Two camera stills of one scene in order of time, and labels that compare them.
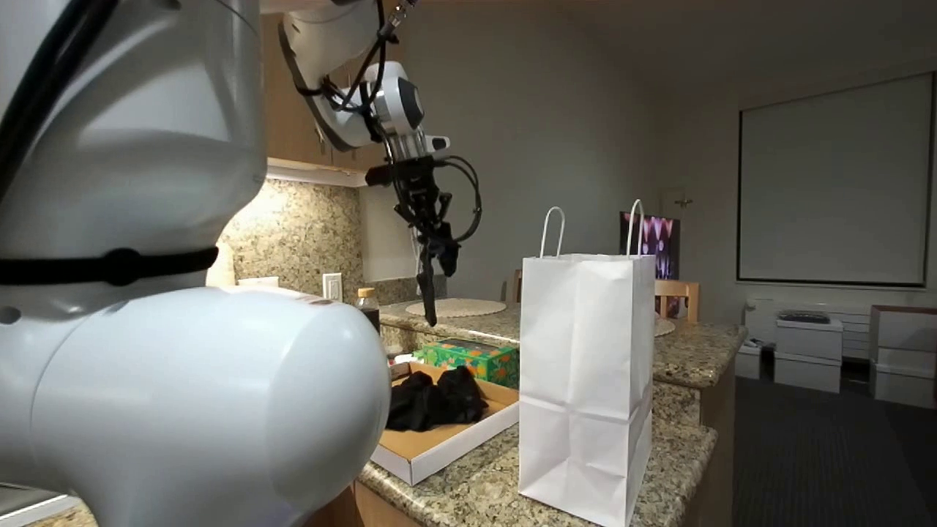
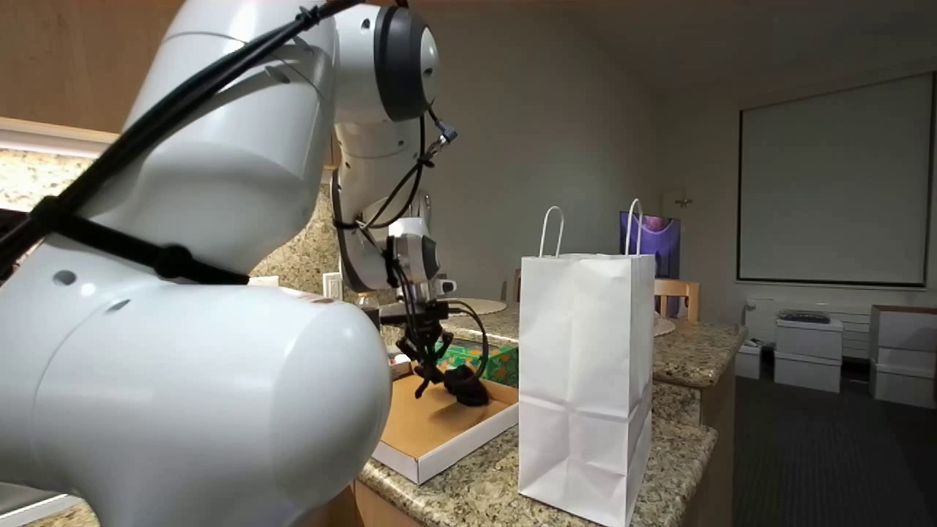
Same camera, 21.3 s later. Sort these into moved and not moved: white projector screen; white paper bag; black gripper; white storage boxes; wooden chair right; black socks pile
Moved: black socks pile; black gripper
Not moved: white storage boxes; white paper bag; white projector screen; wooden chair right
